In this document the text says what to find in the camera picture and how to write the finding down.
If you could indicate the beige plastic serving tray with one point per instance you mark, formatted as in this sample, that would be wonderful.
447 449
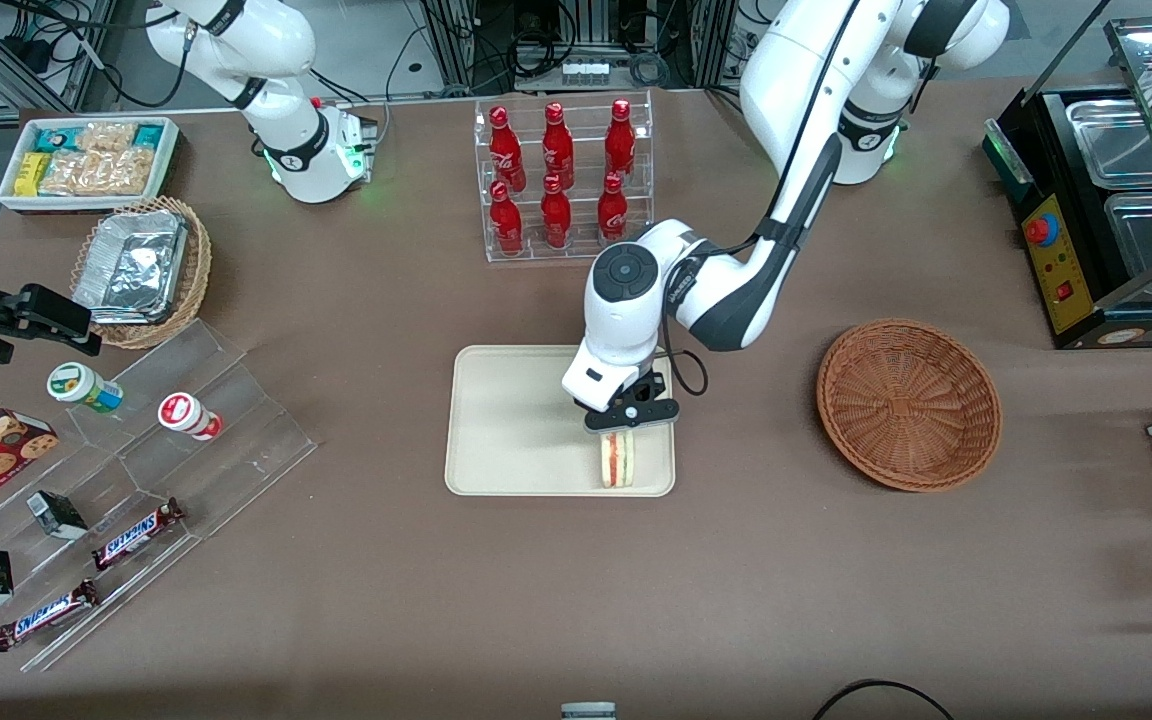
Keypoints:
511 430

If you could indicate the yellow snack packet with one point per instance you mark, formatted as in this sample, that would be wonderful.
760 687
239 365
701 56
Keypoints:
31 175

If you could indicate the black food warmer cabinet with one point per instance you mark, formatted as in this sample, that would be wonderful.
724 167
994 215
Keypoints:
1061 270

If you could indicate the white rectangular snack bin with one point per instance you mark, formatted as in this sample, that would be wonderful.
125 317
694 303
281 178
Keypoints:
86 205

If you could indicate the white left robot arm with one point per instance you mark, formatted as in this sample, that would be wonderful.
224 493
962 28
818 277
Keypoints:
796 90

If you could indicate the clear acrylic bottle rack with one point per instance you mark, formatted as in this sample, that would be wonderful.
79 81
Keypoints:
581 250

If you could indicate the white power strip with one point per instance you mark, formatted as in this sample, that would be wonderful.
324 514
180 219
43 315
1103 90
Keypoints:
586 72

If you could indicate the red lid yogurt cup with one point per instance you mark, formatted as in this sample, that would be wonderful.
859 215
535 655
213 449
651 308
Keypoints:
186 414

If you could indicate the brown wicker basket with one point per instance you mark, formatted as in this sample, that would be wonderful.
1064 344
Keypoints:
906 405

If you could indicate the aluminium foil container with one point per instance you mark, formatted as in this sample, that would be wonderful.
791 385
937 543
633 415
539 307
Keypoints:
131 265

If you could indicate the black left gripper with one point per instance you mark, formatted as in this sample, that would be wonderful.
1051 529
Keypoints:
641 393

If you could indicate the red cola bottle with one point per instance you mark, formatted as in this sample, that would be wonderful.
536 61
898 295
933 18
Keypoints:
556 216
613 213
505 150
620 143
506 222
557 148

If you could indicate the green lid yogurt cup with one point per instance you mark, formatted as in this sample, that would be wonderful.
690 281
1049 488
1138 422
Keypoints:
81 386

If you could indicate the grey device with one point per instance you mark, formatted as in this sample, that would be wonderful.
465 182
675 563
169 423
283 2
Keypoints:
588 712

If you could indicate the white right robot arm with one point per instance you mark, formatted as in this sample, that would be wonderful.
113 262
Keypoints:
288 150

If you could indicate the red emergency stop button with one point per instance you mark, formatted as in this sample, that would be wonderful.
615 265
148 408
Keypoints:
1041 230

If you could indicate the clear cracker bag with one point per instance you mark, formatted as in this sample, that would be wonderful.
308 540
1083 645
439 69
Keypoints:
69 173
106 137
128 172

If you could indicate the Snickers chocolate bar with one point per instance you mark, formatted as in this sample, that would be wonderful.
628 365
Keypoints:
136 533
46 615

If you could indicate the aluminium frame rack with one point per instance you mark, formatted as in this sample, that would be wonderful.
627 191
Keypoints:
456 40

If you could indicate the triangular sandwich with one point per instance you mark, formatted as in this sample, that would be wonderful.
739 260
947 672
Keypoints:
618 462

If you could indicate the clear acrylic stepped stand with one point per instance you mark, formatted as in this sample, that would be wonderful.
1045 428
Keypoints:
226 450

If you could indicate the light wicker basket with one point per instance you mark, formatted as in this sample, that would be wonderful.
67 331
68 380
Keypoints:
198 270

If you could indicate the teal snack packet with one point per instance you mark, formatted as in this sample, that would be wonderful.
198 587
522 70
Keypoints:
56 139
148 135

